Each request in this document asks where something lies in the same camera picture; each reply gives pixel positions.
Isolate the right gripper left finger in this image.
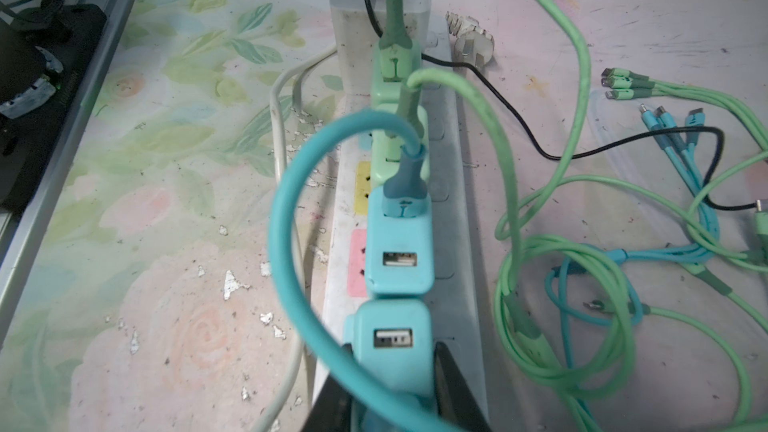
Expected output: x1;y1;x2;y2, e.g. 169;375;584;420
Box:
300;374;354;432

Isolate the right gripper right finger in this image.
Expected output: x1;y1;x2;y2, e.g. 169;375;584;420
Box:
434;342;491;432

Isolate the teal plug adapter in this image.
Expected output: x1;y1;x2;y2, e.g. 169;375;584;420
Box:
343;298;435;403
364;186;435;298

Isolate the white power strip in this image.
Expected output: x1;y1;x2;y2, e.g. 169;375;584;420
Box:
311;17;490;432

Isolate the green usb hub cable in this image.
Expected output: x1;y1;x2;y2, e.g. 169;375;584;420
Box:
368;101;432;188

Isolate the white charger adapter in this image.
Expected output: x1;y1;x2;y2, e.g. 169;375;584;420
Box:
329;0;432;95

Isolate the green charger adapter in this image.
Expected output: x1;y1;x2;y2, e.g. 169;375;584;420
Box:
371;40;422;109

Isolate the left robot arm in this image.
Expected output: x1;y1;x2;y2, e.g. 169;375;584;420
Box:
1;0;106;212

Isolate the white three-pin plug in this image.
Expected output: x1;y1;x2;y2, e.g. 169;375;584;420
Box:
446;12;495;69

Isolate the light green usb cable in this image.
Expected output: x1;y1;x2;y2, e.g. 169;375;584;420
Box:
377;0;768;432

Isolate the teal usb cable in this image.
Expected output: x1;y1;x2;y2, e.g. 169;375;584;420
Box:
266;104;721;432

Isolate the black usb cable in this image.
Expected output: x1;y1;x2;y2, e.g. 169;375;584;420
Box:
359;0;768;212

